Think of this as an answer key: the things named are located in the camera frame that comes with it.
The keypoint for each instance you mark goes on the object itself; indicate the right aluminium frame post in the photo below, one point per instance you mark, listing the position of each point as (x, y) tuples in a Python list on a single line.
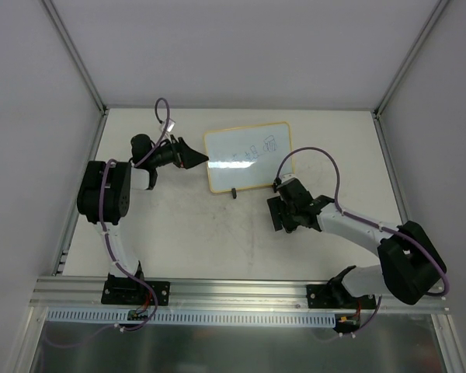
[(422, 36)]

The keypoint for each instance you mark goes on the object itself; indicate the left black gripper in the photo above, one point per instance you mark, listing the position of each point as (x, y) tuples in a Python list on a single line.
[(180, 152)]

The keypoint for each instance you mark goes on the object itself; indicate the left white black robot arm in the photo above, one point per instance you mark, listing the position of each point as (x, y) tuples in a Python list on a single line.
[(171, 211)]

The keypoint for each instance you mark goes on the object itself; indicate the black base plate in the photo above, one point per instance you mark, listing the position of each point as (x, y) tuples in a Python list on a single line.
[(332, 295), (125, 291)]

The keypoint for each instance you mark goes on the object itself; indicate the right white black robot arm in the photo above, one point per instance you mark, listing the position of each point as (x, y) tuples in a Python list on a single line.
[(409, 265)]

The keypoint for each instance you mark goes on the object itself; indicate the yellow framed whiteboard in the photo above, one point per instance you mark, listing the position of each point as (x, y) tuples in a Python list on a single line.
[(249, 157)]

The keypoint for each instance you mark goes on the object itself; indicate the aluminium frame post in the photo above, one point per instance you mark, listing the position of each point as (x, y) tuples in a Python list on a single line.
[(69, 45), (422, 36)]

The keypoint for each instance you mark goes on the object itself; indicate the white slotted cable duct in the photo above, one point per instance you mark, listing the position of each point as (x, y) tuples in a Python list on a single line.
[(195, 318)]

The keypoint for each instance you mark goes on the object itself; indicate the left aluminium frame post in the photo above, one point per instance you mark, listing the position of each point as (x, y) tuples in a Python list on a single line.
[(69, 45)]

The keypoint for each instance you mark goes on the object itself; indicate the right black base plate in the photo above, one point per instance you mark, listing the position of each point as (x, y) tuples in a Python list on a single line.
[(332, 295)]

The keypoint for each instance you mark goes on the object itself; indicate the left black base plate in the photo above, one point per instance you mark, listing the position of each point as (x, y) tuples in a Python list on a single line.
[(125, 291)]

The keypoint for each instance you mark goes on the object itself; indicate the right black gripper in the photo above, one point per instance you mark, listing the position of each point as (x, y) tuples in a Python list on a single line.
[(278, 214)]

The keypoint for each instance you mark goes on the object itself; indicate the aluminium mounting rail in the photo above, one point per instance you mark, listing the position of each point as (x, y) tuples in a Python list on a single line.
[(185, 294)]

